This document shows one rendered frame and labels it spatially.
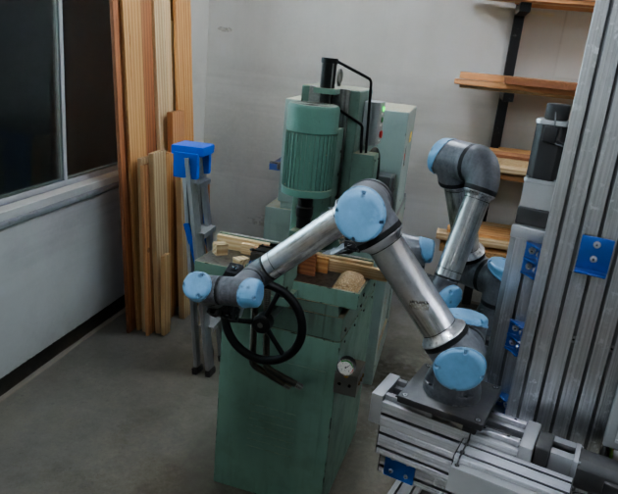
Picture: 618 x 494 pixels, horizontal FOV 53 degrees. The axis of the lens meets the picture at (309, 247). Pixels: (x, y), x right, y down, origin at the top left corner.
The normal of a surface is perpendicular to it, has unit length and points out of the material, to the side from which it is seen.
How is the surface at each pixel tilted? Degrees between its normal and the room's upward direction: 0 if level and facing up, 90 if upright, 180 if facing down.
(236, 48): 90
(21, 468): 0
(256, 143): 90
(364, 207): 84
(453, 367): 96
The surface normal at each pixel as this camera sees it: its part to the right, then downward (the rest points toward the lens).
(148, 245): 0.96, 0.12
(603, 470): -0.28, -0.50
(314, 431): -0.30, 0.27
